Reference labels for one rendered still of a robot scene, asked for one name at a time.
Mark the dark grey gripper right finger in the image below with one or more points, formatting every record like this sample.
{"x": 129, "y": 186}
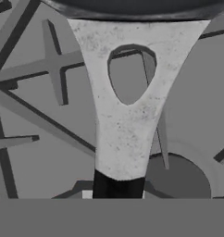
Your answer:
{"x": 150, "y": 190}

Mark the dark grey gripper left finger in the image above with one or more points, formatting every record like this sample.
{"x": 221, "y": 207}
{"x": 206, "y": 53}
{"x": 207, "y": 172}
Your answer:
{"x": 83, "y": 189}

